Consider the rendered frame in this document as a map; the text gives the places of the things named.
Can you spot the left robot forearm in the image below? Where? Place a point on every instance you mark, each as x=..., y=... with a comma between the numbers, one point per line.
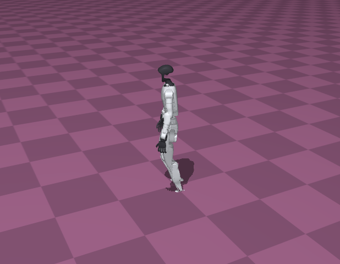
x=166, y=124

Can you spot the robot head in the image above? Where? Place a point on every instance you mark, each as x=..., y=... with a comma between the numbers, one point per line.
x=166, y=69

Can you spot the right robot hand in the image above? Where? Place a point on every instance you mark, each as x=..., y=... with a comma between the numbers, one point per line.
x=160, y=123

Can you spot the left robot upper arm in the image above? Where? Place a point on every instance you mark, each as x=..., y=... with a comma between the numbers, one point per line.
x=168, y=95

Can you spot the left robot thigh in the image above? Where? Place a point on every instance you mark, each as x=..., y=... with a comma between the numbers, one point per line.
x=171, y=137

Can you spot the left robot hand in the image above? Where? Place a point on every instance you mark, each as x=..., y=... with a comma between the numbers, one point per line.
x=162, y=145

